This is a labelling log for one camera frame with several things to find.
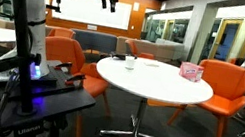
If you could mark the grey sofa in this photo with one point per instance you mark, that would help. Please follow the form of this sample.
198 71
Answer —
95 41

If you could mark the orange armchair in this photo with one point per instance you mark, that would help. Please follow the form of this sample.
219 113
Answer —
136 49
62 32
64 53
224 83

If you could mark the beige sofa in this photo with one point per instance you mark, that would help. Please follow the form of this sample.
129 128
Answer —
163 50

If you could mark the clear plastic bag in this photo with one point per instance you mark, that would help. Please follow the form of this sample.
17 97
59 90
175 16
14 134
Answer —
151 64

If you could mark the pink tissue box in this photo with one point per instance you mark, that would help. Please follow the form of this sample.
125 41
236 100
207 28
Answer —
191 71

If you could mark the black robot mounting cart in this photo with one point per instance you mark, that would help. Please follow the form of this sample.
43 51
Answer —
55 104

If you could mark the plain white wall whiteboard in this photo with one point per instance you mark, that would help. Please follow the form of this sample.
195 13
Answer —
89 9

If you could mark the round white pedestal table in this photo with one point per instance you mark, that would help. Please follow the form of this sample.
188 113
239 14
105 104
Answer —
157 81

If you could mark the black camera stand pole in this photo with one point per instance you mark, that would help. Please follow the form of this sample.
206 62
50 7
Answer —
20 50

